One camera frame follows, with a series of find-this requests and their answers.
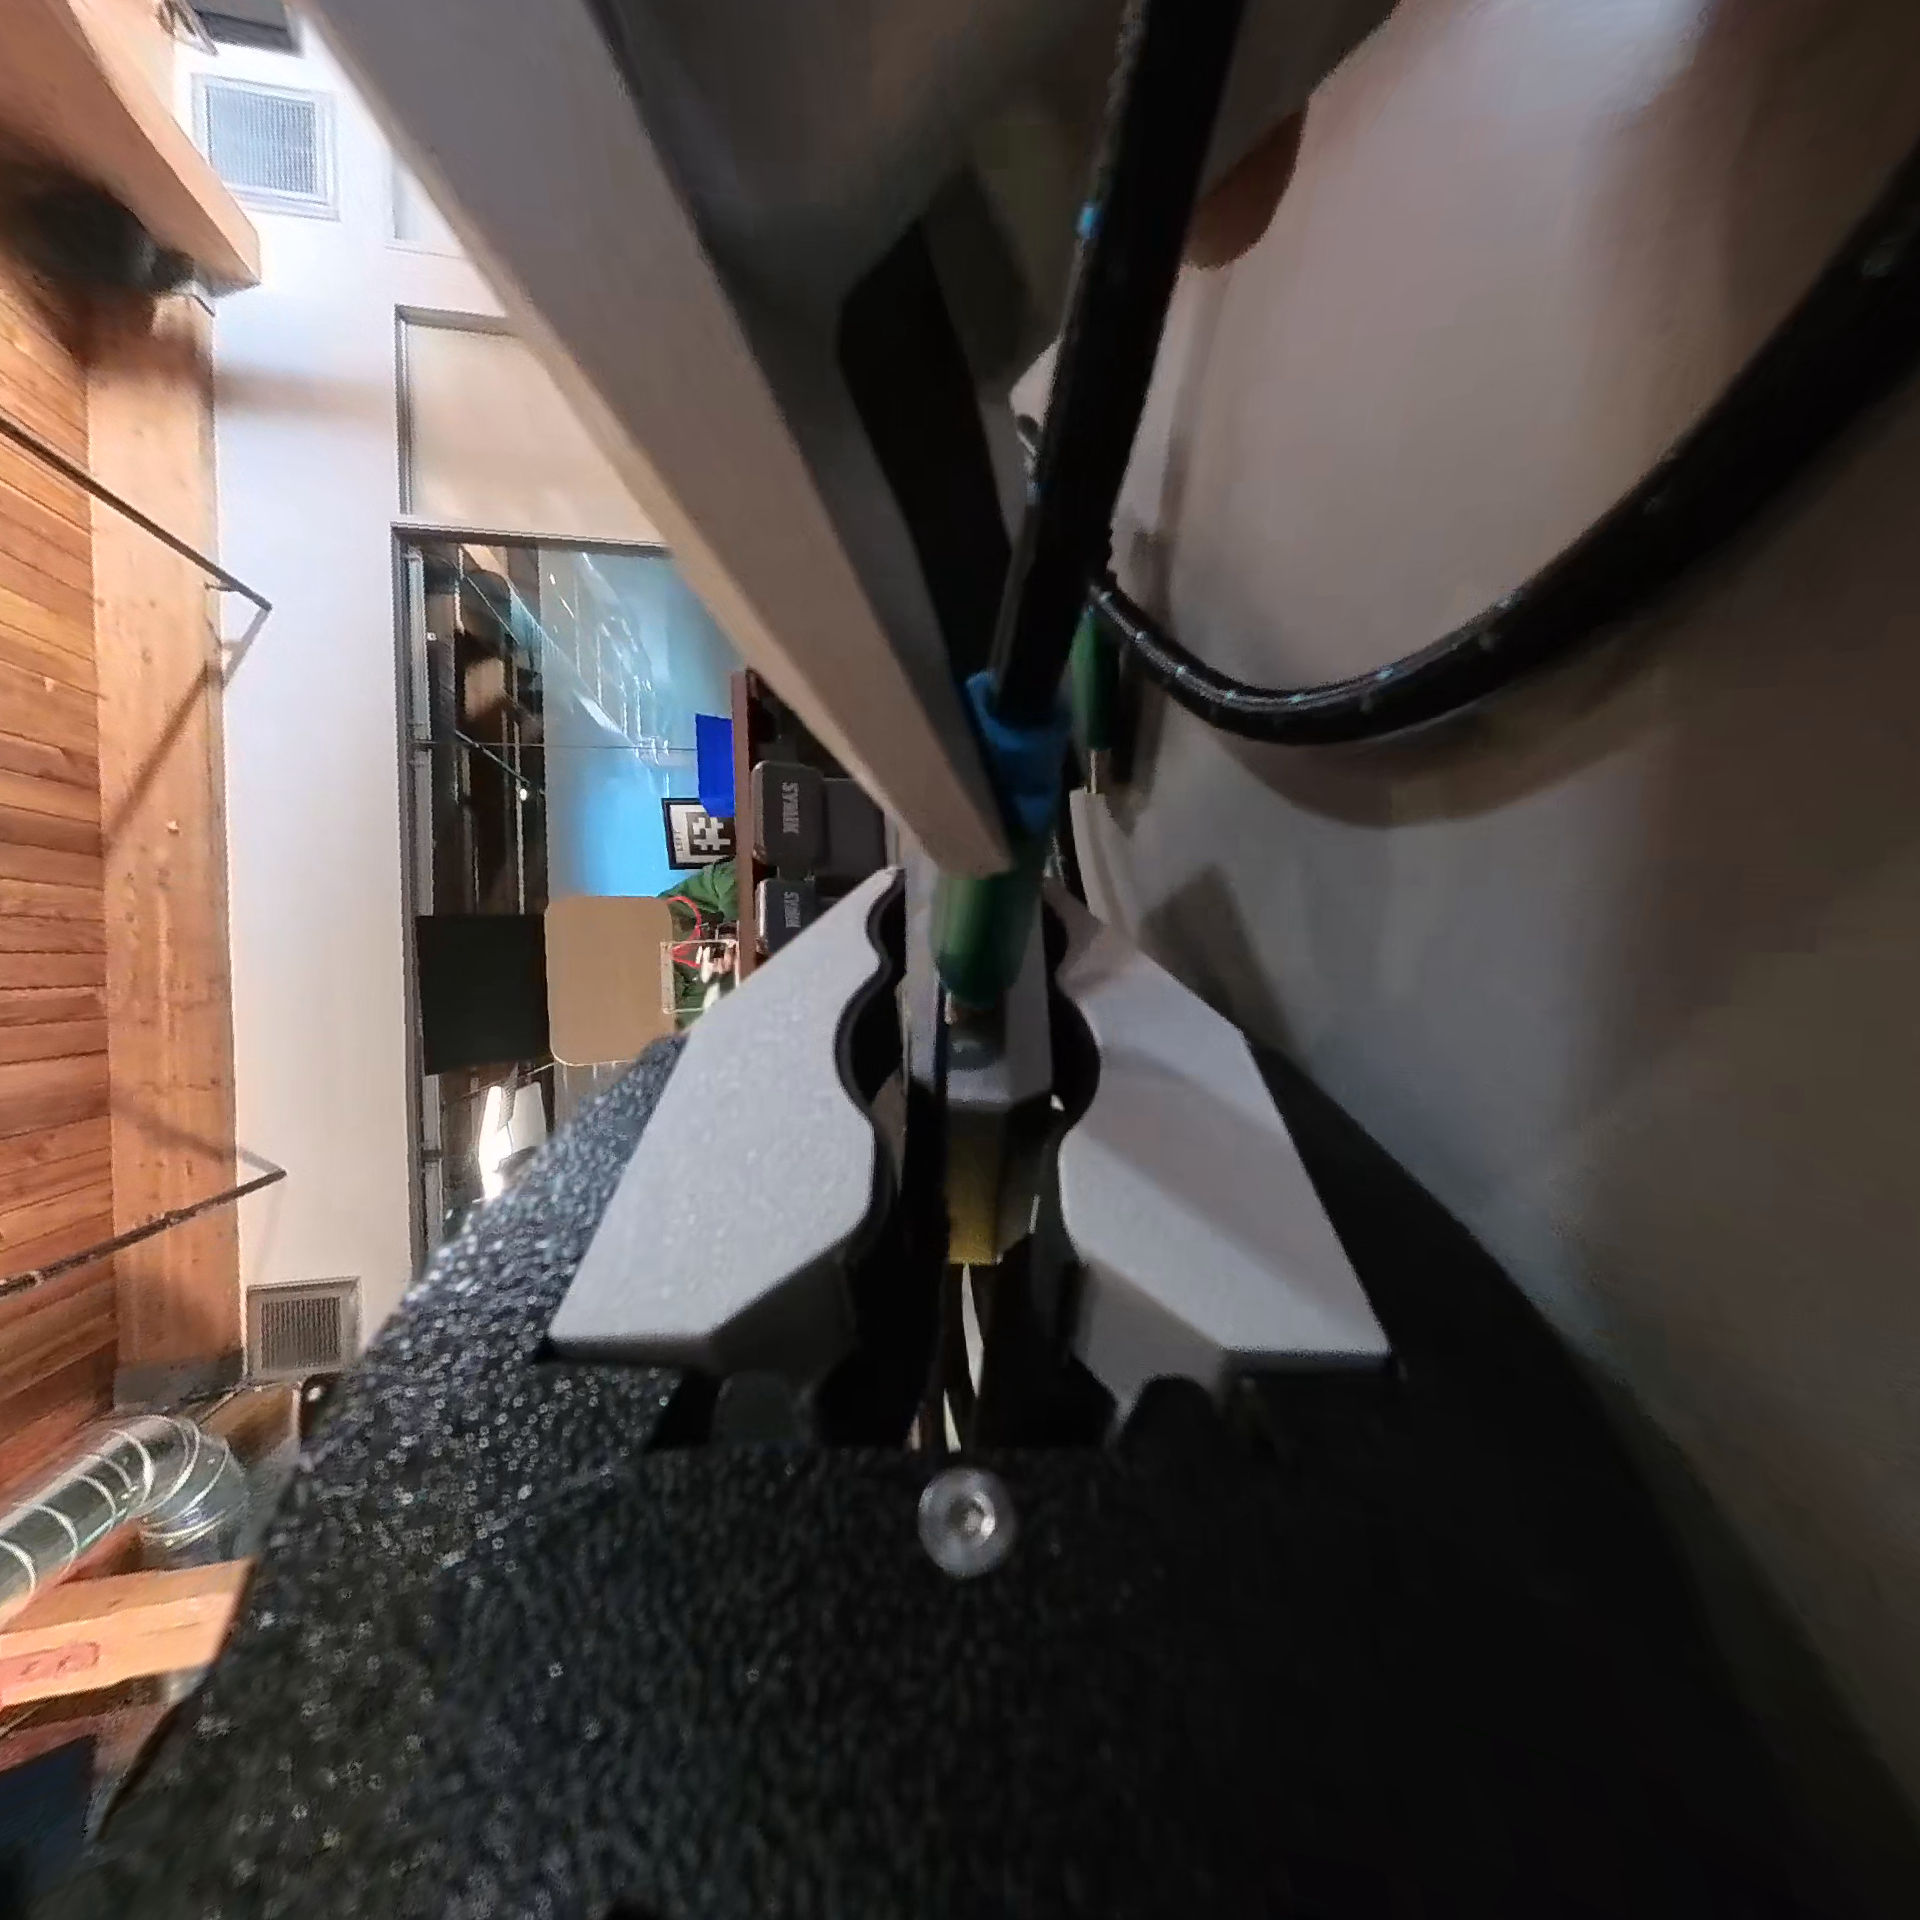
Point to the black power bank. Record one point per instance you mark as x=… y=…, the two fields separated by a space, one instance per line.
x=788 y=908
x=788 y=819

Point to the black flat panel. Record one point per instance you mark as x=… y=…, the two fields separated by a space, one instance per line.
x=481 y=991

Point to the black white marker tag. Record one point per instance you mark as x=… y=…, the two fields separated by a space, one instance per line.
x=699 y=833

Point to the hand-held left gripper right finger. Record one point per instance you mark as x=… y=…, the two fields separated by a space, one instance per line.
x=1201 y=1202

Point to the tan cardboard panel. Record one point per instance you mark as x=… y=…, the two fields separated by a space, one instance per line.
x=609 y=975

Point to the wood edged desk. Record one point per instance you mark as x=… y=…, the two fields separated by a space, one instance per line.
x=747 y=751

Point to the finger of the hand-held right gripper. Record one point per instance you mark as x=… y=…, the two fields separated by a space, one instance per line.
x=676 y=375

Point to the wooden board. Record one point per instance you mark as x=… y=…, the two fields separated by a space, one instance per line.
x=136 y=1629

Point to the blue plastic bin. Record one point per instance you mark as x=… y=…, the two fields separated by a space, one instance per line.
x=717 y=758

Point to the wall air vent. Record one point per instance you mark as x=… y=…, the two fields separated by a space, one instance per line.
x=301 y=1330
x=268 y=143

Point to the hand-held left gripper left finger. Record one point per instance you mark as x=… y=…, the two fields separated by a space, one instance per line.
x=721 y=1185

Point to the glass partition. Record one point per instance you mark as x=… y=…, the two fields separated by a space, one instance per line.
x=600 y=675

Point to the silver flexible duct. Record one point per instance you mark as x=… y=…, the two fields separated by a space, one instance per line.
x=105 y=1501

